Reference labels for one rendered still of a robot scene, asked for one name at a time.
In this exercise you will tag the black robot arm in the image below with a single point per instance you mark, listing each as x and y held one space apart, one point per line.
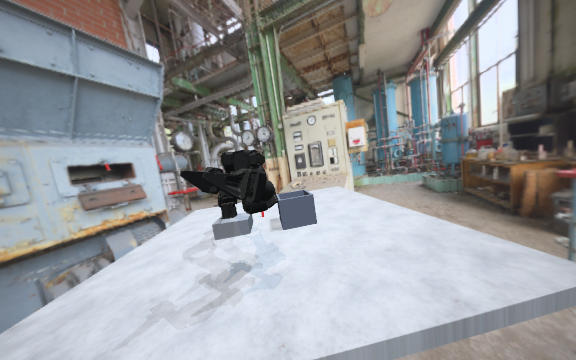
246 159

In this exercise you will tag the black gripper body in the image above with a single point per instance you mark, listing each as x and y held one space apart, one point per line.
256 185

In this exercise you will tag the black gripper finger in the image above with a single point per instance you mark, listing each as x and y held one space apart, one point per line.
235 185
195 178

